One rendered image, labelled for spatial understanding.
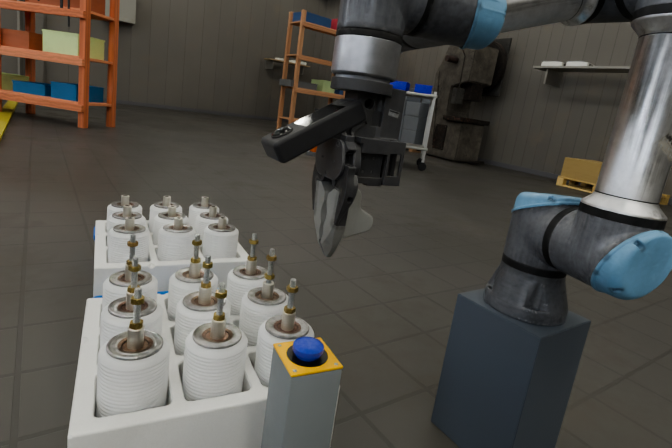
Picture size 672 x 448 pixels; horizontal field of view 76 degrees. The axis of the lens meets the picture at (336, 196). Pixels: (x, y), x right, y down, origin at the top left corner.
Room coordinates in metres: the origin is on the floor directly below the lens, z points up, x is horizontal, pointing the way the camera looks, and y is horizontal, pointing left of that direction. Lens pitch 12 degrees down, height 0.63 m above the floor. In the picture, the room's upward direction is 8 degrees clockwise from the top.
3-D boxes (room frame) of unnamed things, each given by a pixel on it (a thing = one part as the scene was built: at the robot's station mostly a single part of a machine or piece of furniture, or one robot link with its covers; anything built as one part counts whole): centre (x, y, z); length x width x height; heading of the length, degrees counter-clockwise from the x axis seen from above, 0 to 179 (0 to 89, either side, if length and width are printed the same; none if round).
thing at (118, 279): (0.77, 0.37, 0.25); 0.08 x 0.08 x 0.01
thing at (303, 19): (9.50, 0.30, 1.19); 2.64 x 0.70 x 2.39; 126
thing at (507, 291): (0.79, -0.40, 0.35); 0.15 x 0.15 x 0.10
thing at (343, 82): (0.51, -0.02, 0.60); 0.09 x 0.08 x 0.12; 118
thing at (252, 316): (0.78, 0.11, 0.16); 0.10 x 0.10 x 0.18
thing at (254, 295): (0.78, 0.11, 0.25); 0.08 x 0.08 x 0.01
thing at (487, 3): (0.56, -0.10, 0.76); 0.11 x 0.11 x 0.08; 20
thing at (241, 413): (0.72, 0.21, 0.09); 0.39 x 0.39 x 0.18; 28
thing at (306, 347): (0.50, 0.01, 0.32); 0.04 x 0.04 x 0.02
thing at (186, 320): (0.72, 0.21, 0.16); 0.10 x 0.10 x 0.18
